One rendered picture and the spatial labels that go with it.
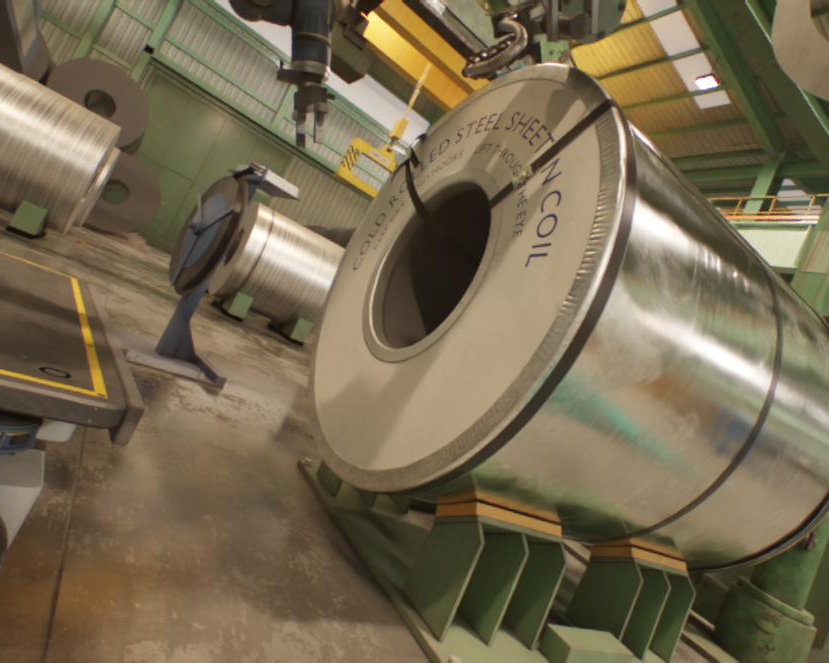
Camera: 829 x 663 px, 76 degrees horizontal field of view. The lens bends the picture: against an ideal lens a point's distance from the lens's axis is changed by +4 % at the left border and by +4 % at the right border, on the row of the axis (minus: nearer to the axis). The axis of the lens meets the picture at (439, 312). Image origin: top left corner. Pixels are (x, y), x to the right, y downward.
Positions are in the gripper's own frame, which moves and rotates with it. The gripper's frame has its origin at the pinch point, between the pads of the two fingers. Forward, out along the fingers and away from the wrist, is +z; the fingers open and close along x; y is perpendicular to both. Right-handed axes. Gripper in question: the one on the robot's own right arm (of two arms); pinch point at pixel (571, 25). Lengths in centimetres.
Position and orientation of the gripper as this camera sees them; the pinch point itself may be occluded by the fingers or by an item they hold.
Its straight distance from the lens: 114.3
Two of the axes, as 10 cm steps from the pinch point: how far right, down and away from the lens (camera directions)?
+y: 2.4, 5.0, -8.3
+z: 1.4, 8.3, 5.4
